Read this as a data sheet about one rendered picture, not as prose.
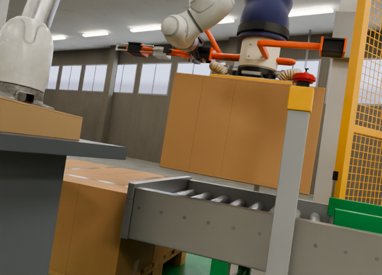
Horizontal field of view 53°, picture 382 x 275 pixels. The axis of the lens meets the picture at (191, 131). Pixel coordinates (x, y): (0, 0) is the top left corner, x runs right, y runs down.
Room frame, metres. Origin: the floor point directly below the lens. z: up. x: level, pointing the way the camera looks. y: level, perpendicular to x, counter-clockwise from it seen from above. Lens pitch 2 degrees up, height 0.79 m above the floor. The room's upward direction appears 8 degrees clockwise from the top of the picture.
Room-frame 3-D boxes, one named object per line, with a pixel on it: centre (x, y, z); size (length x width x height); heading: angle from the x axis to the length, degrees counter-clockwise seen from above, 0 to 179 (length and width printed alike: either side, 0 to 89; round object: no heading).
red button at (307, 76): (1.12, -0.31, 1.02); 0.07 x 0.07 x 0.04
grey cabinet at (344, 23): (2.41, -0.91, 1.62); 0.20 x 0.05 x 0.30; 72
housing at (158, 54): (1.81, 0.19, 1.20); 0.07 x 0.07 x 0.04; 71
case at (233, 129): (1.67, -0.24, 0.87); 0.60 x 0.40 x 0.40; 72
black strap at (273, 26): (1.66, -0.25, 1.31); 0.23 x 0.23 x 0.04
